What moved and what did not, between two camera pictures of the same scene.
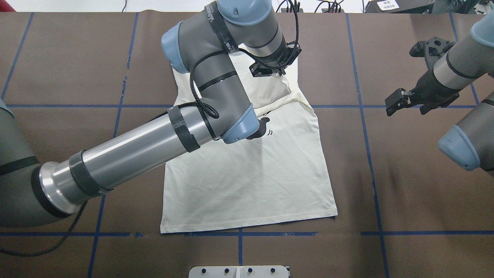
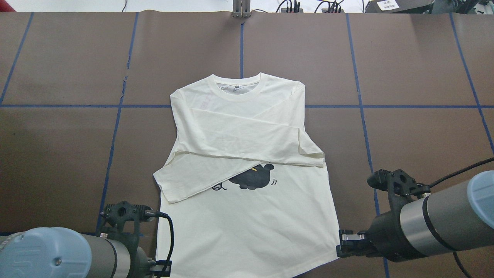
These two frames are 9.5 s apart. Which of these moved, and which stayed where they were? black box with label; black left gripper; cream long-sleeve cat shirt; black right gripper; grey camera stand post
Moved: black left gripper; black right gripper; cream long-sleeve cat shirt
Stayed: black box with label; grey camera stand post
